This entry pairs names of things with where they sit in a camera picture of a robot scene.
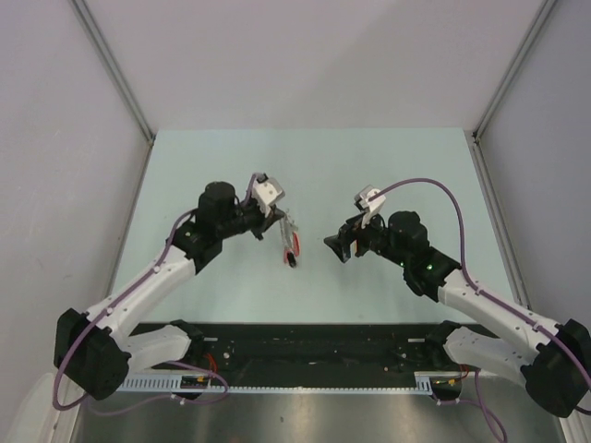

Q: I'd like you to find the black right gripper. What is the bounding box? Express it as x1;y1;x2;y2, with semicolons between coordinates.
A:
324;207;409;269

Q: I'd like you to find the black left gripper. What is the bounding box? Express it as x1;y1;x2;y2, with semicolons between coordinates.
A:
217;187;284;242

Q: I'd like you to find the white slotted cable duct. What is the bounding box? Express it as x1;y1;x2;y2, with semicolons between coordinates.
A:
117;365;464;395

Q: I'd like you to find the keyring bunch with chain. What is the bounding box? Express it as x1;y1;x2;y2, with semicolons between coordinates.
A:
279;210;300;269

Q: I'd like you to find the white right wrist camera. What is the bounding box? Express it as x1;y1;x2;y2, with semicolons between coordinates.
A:
354;186;386;229

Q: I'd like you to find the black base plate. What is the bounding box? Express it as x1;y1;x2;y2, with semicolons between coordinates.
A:
124;321;467;389

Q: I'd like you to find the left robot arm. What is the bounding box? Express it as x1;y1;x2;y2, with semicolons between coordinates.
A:
54;174;285;401

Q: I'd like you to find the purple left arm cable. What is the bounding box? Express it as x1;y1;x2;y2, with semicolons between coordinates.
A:
53;173;259;410

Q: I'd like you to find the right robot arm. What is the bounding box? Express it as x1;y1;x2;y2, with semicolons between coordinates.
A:
323;211;590;418

